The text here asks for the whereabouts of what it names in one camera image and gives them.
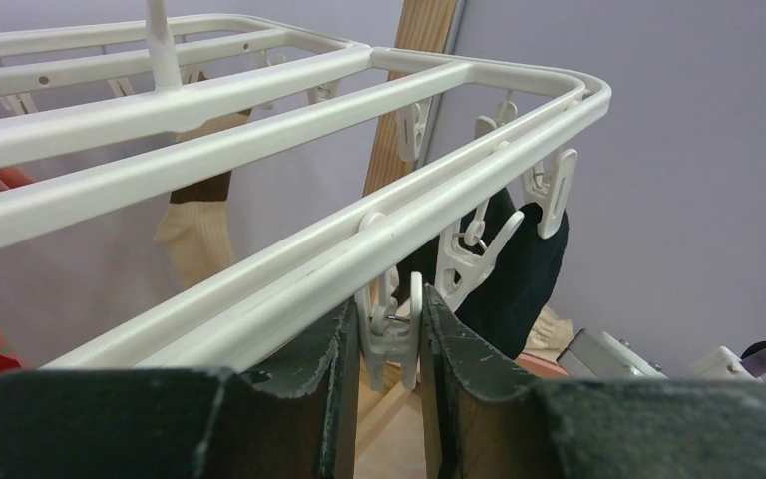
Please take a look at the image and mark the beige crumpled cloth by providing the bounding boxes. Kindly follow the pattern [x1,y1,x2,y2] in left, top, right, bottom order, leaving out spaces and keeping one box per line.
[523,306,575,363]

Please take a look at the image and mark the white plastic clip hanger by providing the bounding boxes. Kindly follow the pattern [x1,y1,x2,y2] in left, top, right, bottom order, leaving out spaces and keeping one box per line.
[0,0,613,392]

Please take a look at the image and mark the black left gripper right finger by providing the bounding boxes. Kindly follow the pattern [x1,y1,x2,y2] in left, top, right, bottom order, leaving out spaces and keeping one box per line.
[420,285,766,478]

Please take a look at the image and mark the wooden drying rack frame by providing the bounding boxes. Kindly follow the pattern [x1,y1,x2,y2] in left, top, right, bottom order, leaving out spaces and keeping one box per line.
[354,0,459,457]

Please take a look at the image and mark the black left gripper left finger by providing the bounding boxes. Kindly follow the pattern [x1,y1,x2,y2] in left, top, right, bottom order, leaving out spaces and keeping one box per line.
[0,300,359,478]

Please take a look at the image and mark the beige brown sock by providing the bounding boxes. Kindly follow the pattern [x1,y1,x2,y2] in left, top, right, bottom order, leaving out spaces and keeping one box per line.
[154,72,252,290]

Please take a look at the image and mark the black sock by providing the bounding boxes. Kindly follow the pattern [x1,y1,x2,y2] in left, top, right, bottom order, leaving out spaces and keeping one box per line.
[394,188,570,359]

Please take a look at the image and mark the pink plastic laundry basket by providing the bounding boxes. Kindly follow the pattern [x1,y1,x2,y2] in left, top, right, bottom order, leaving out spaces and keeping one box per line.
[515,352,568,378]

